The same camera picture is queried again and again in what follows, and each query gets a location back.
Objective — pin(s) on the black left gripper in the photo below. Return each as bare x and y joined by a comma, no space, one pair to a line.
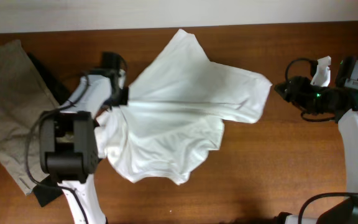
125,101

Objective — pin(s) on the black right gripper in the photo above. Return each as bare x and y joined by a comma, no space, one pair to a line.
299,86

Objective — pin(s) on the white t-shirt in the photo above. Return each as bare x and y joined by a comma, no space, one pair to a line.
176,112

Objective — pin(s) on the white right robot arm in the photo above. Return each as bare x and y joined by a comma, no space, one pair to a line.
347,121

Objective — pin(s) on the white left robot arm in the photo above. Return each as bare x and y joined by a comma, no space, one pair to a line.
68,147

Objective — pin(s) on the khaki beige garment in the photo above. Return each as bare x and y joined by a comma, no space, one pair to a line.
23,97

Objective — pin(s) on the black garment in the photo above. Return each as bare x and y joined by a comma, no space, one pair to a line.
60,93

